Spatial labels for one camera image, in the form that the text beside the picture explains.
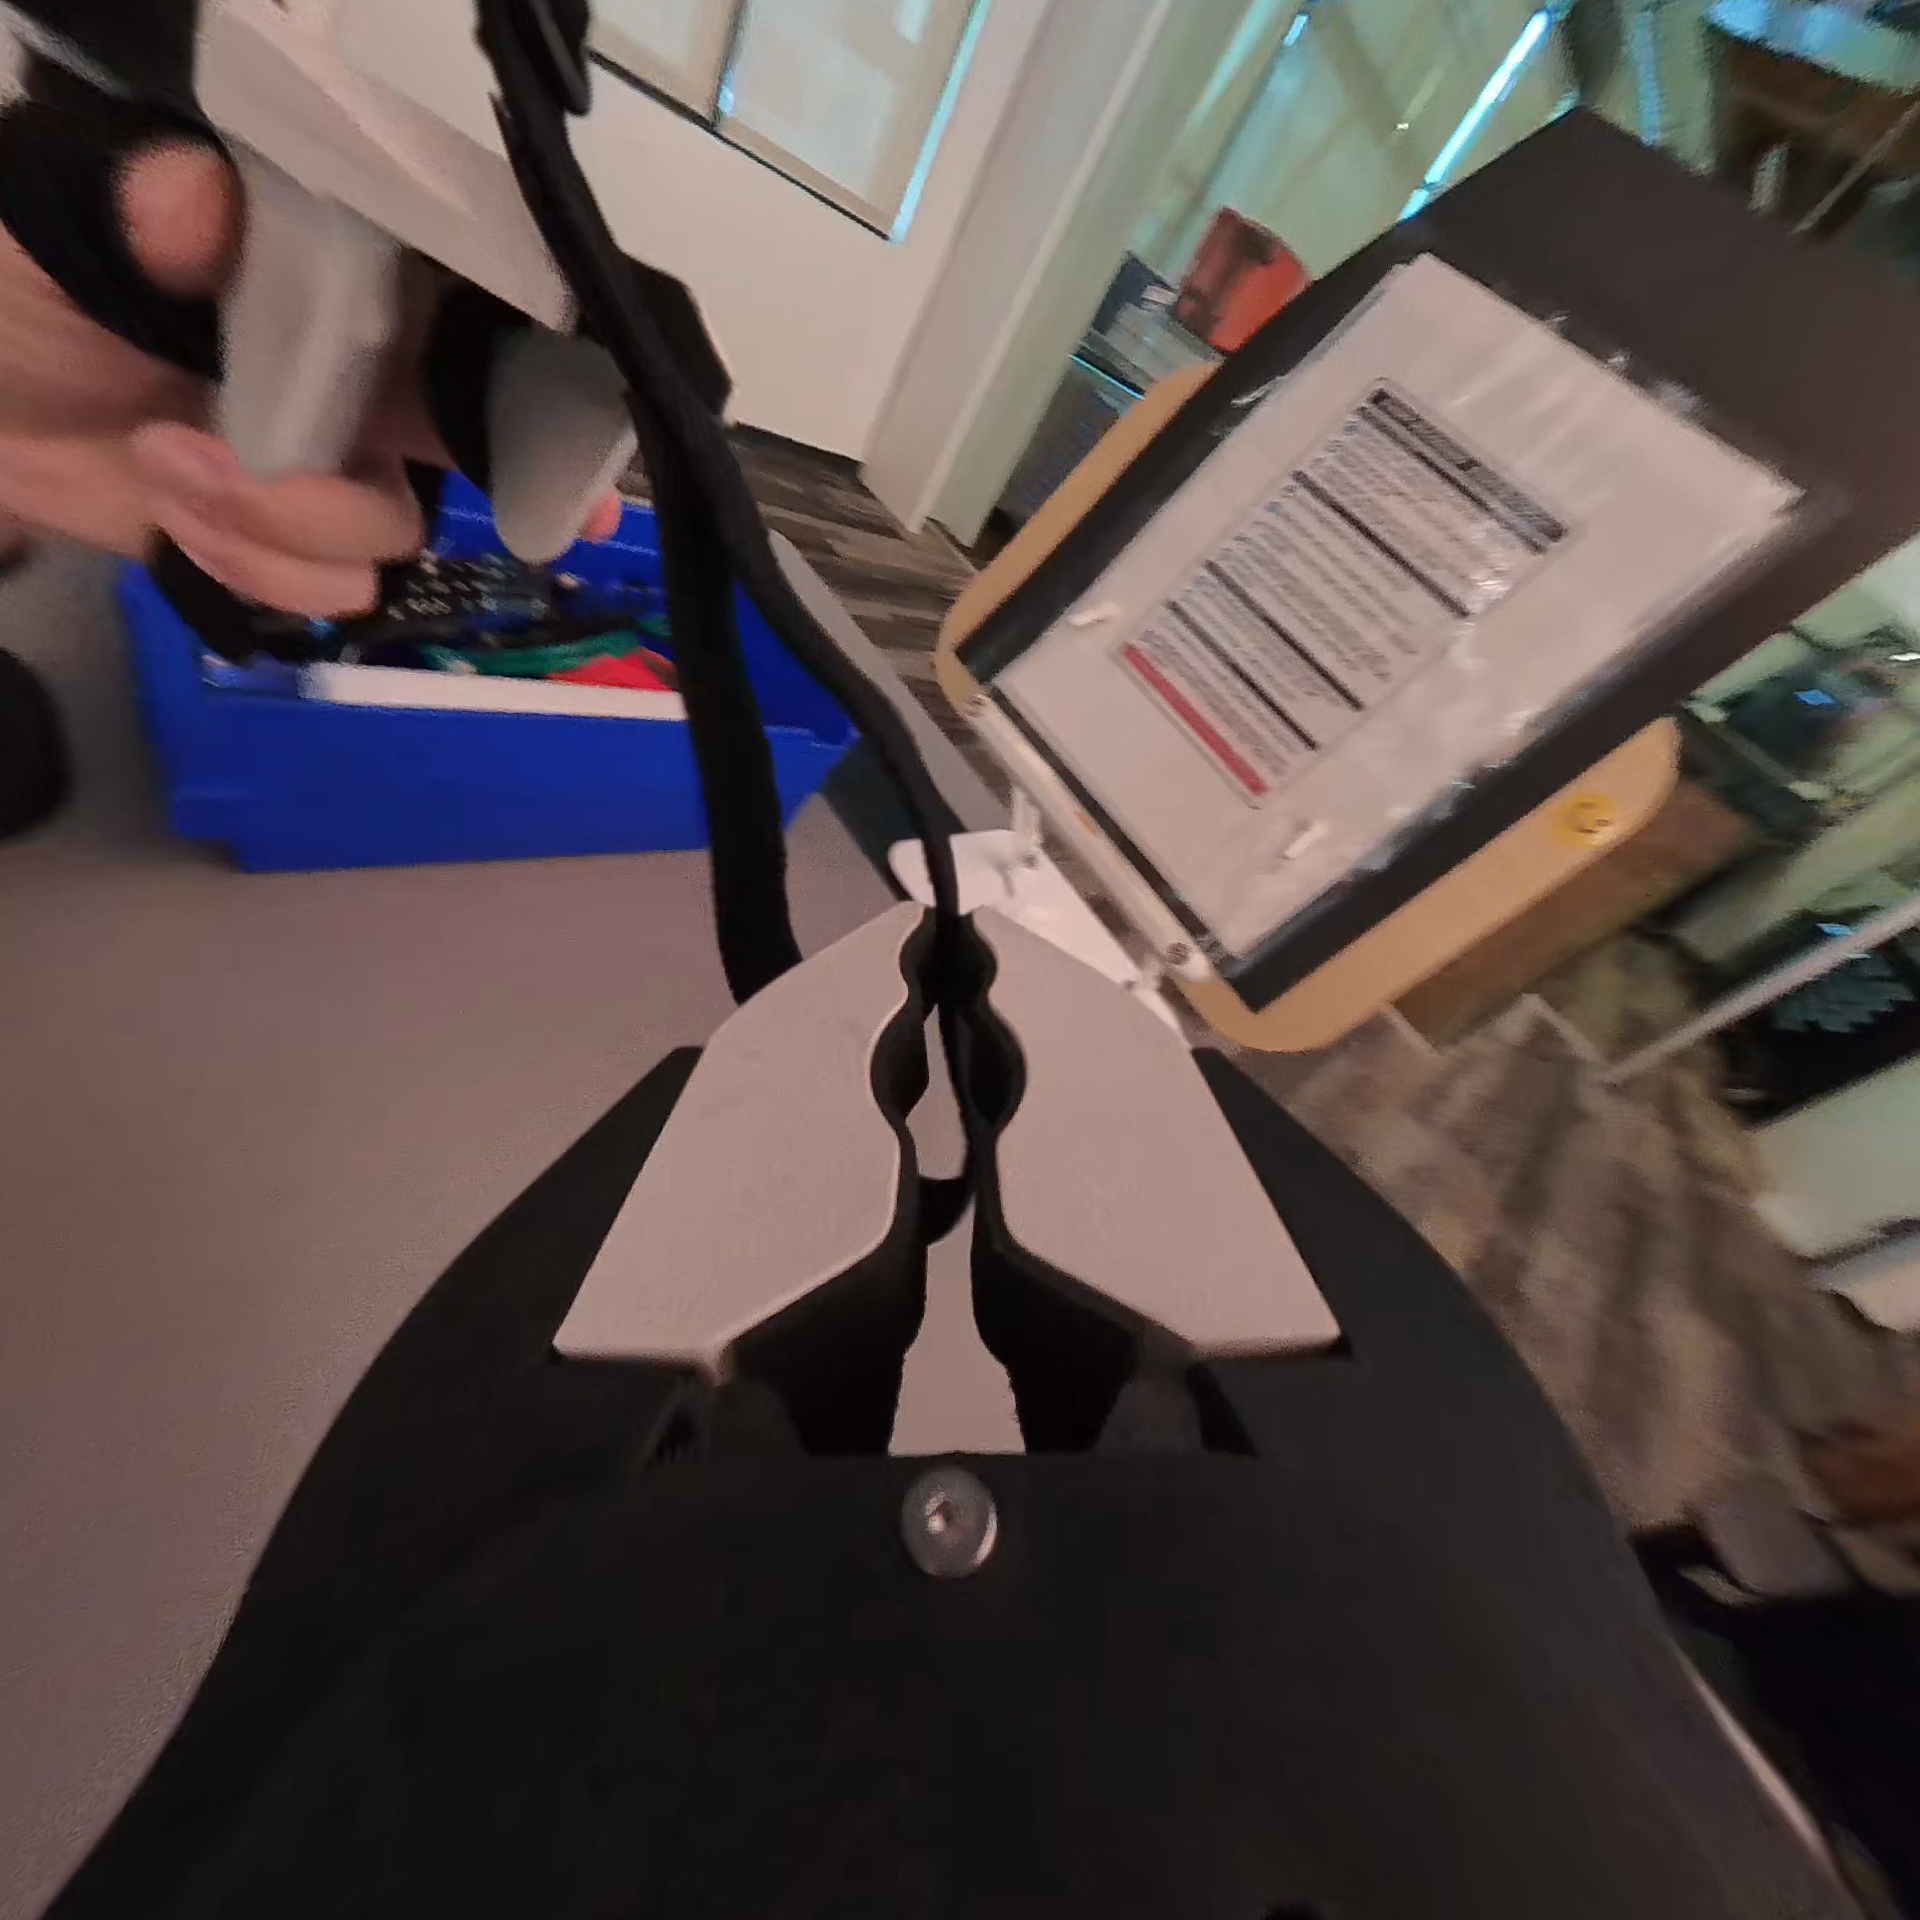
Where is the black remote control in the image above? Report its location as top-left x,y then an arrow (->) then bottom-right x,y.
374,547 -> 602,637

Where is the black strap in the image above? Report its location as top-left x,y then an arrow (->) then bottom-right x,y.
471,0 -> 1002,1248

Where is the red orange box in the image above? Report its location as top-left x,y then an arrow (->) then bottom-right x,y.
1176,206 -> 1313,355

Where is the white board stand base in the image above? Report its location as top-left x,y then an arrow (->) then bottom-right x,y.
886,792 -> 1189,1039

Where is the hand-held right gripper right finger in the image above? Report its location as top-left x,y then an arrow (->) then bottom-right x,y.
975,913 -> 1342,1361

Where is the black framed instruction board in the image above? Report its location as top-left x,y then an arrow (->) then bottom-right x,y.
936,103 -> 1920,1057

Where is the blue plastic bin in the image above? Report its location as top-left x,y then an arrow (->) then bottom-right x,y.
121,466 -> 859,875

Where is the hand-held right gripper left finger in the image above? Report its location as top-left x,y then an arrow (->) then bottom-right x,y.
553,898 -> 927,1378

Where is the large paned window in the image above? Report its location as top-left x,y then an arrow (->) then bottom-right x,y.
584,0 -> 996,245

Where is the person's left hand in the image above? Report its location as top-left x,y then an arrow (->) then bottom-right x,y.
0,144 -> 428,618

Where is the person's dark clothing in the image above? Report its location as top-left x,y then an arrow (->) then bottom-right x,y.
0,646 -> 68,845

